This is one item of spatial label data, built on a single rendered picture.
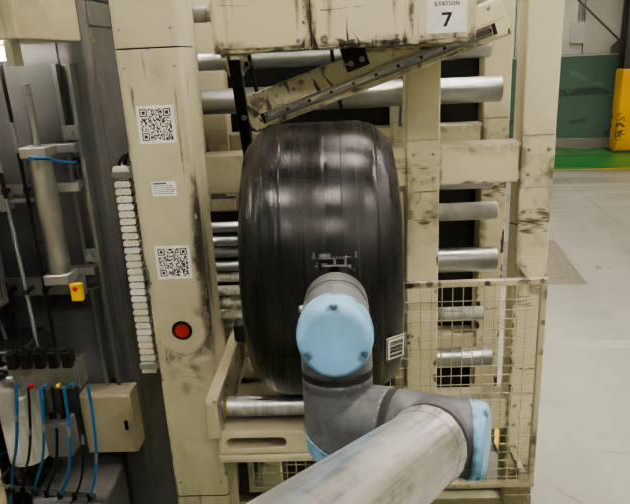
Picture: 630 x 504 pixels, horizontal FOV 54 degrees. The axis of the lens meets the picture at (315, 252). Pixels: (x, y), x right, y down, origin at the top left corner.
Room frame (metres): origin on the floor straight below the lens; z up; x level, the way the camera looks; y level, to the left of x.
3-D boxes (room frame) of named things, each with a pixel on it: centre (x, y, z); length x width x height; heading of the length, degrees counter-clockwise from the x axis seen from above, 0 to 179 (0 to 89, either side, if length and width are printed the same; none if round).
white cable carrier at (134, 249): (1.30, 0.39, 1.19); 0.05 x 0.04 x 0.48; 177
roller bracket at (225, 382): (1.34, 0.22, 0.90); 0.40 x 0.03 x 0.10; 177
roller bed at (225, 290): (1.72, 0.25, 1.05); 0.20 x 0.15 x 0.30; 87
